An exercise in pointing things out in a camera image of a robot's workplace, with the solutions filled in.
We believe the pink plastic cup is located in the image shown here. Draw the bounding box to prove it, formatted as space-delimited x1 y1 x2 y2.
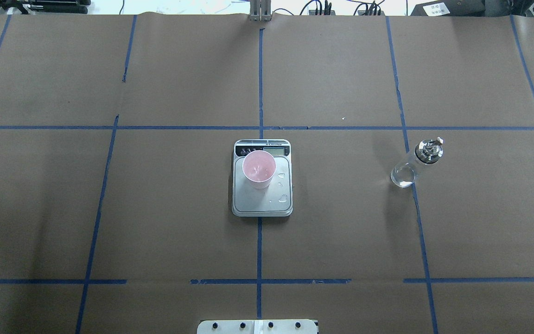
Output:
242 150 276 189

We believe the glass sauce dispenser bottle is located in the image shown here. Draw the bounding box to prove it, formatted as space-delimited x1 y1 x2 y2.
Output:
390 137 445 188

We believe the silver digital kitchen scale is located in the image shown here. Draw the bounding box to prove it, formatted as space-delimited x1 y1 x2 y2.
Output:
231 139 293 217

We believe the brown paper table cover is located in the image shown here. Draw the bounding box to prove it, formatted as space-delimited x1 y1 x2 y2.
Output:
0 12 534 334

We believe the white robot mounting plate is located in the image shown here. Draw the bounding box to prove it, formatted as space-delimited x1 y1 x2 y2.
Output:
197 319 319 334

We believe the black box with label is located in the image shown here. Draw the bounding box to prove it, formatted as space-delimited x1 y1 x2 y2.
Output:
409 0 485 17

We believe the aluminium frame post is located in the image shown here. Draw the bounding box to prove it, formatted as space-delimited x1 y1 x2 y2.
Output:
248 0 273 22

